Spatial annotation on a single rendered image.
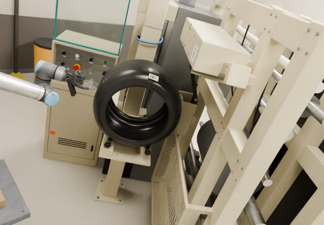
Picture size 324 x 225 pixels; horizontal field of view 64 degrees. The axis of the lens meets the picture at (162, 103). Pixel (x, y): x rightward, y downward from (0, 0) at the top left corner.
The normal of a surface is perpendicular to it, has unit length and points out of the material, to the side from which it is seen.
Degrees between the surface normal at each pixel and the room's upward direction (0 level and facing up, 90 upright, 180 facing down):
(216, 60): 90
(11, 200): 0
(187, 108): 90
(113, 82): 59
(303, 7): 90
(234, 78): 72
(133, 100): 90
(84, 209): 0
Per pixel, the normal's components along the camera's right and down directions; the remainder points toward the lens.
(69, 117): 0.04, 0.47
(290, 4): -0.70, 0.15
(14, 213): 0.27, -0.85
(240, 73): 0.12, 0.19
